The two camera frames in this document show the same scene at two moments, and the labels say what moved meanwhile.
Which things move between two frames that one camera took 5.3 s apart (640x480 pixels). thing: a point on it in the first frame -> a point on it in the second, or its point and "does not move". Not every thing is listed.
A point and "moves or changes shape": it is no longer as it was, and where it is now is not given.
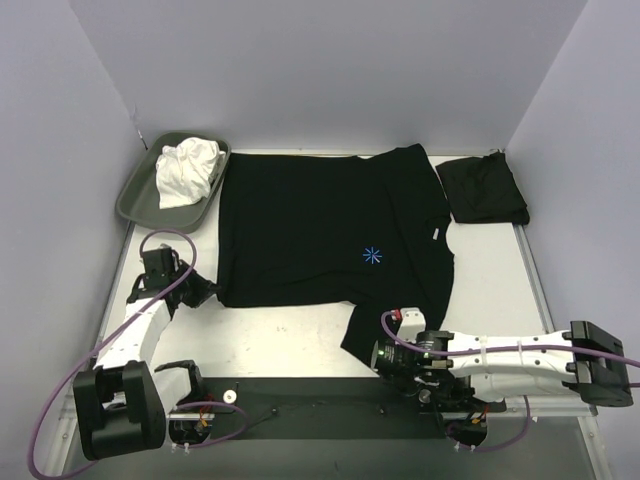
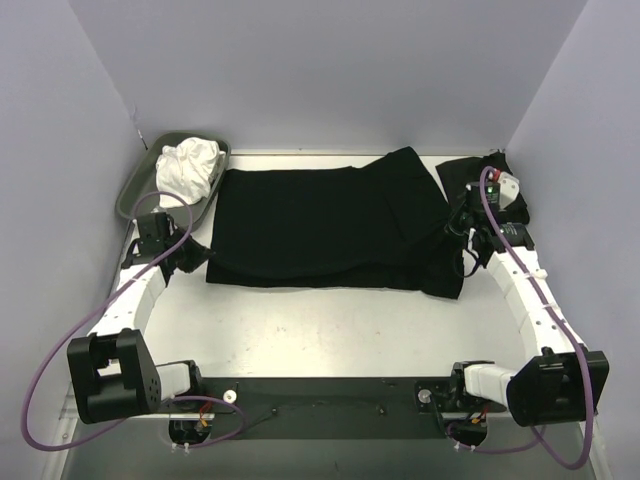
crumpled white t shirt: x=184 y=172 does not move
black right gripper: x=382 y=360 -> x=463 y=220
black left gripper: x=198 y=289 -> x=195 y=255
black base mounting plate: x=317 y=409 does not move
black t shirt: x=369 y=232 moves or changes shape
